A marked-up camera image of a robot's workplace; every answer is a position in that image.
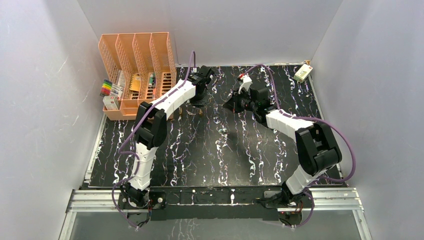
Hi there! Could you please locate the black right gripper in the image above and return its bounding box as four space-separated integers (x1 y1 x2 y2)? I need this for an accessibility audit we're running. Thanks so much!
223 87 258 114

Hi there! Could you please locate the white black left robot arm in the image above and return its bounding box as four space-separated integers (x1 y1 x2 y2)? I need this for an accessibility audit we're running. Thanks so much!
121 65 215 208

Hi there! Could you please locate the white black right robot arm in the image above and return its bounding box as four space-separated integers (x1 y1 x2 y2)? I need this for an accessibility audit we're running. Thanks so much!
223 89 342 207

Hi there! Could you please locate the white green small box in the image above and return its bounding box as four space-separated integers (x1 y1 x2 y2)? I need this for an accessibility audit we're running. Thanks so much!
293 63 313 83

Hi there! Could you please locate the pink plastic file organizer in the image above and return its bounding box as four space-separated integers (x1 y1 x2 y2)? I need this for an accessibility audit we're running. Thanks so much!
98 32 177 121

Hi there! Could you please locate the small white red box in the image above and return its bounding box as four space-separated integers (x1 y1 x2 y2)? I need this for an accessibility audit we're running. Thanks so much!
103 95 120 111

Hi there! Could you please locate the colourful marker pen set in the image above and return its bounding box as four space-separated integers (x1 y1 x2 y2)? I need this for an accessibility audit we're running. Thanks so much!
99 79 124 99

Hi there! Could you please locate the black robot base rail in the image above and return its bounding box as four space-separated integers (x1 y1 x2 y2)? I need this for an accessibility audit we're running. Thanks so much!
114 185 312 225

